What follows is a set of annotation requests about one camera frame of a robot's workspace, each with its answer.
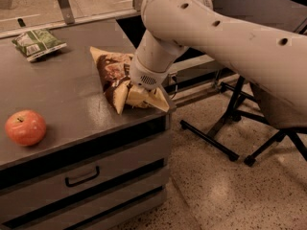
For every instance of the brown Late July chip bag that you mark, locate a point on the brown Late July chip bag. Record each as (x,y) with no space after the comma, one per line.
(113,69)

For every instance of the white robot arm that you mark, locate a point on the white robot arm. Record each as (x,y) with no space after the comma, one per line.
(273,60)

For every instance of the green jalapeno chip bag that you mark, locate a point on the green jalapeno chip bag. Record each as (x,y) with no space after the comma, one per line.
(38,43)

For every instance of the black stand table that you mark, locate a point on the black stand table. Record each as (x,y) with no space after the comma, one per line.
(288,15)

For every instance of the grey drawer cabinet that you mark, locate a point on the grey drawer cabinet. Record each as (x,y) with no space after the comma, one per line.
(83,131)

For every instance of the red apple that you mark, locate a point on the red apple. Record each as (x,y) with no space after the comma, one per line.
(26,128)

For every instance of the black office chair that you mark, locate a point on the black office chair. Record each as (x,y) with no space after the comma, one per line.
(278,141)

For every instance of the black drawer handle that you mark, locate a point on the black drawer handle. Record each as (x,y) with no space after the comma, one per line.
(71,182)

